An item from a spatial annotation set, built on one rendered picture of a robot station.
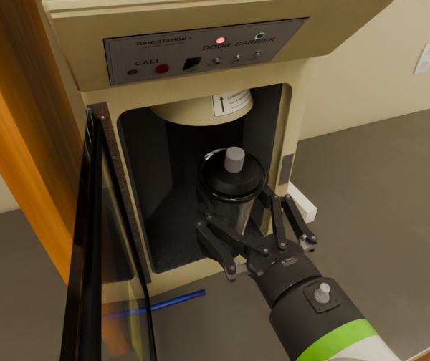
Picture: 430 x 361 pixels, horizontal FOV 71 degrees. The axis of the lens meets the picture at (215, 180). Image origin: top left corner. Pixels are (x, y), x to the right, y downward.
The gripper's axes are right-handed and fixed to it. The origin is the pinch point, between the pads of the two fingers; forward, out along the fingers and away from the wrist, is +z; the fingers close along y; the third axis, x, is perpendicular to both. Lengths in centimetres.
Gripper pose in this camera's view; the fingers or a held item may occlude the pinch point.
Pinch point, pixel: (230, 192)
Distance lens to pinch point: 50.6
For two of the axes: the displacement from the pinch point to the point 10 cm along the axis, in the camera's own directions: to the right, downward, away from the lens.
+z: -3.8, -5.9, 7.1
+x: 0.1, 7.7, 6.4
